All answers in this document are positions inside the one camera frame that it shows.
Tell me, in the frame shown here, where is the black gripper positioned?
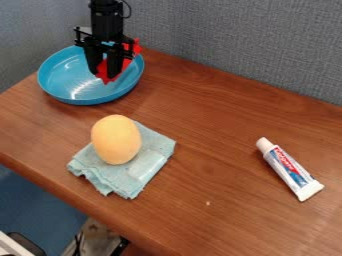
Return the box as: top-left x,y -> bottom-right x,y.
73,6 -> 131,79

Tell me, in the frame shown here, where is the red plastic block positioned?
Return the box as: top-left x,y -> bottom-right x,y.
96,38 -> 142,84

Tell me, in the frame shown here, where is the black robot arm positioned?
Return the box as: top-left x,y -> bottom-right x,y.
73,0 -> 140,84

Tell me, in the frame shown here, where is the blue plate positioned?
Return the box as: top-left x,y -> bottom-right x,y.
37,46 -> 144,105

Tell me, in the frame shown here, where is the grey object under table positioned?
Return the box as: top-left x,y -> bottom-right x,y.
61,218 -> 130,256

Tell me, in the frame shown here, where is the orange egg-shaped sponge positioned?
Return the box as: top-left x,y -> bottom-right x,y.
91,115 -> 142,165

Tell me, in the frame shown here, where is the clear small plastic piece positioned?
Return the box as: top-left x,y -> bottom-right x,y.
128,150 -> 167,182

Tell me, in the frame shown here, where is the light blue folded cloth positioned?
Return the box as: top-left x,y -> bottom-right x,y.
67,122 -> 176,199

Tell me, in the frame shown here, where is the white toothpaste tube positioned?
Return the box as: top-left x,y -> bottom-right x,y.
257,137 -> 325,202

